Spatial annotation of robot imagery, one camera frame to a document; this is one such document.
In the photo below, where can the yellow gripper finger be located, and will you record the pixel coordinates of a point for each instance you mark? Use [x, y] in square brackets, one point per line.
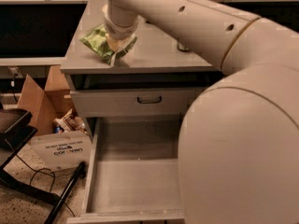
[113, 43]

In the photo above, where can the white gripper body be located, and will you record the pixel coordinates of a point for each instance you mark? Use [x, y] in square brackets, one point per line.
[119, 32]

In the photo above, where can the green jalapeno kettle chip bag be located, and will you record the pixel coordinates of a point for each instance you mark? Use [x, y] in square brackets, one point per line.
[96, 41]

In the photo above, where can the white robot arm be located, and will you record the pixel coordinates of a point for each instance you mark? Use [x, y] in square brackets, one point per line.
[238, 148]

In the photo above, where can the grey drawer cabinet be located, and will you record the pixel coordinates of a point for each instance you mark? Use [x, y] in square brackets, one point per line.
[154, 62]

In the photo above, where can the closed grey top drawer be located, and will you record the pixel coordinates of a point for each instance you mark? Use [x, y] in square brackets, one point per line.
[122, 103]

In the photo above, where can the open grey middle drawer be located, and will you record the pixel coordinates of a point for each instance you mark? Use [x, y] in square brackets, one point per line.
[132, 176]

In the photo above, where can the green soda can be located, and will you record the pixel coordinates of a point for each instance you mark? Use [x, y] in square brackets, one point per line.
[182, 47]

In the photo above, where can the brown cardboard box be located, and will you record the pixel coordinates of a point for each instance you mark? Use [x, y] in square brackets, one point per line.
[47, 104]

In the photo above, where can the black chair base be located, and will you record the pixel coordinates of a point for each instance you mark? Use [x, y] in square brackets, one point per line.
[15, 132]

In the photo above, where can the black metal leg left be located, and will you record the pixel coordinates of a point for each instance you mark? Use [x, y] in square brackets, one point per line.
[79, 172]

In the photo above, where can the black drawer handle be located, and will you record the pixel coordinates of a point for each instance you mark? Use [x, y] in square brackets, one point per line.
[149, 100]

